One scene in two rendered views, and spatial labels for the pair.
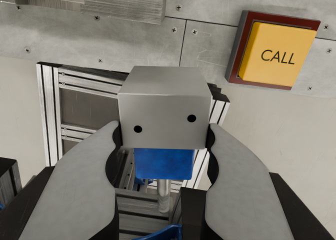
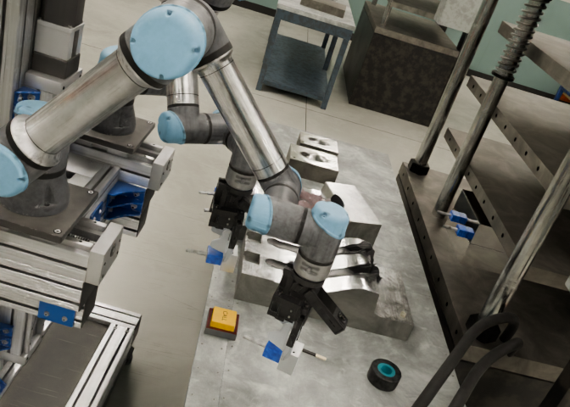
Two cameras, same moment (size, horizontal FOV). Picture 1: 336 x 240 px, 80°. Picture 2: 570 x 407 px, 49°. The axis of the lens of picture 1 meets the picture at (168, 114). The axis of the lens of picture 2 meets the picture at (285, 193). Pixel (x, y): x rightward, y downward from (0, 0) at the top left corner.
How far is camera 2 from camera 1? 1.60 m
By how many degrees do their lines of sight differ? 72
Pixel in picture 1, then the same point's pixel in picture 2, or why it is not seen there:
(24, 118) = not seen: hidden behind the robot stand
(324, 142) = not seen: outside the picture
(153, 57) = (217, 292)
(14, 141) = not seen: hidden behind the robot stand
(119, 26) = (229, 286)
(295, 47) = (228, 320)
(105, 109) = (68, 358)
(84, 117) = (60, 333)
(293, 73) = (218, 320)
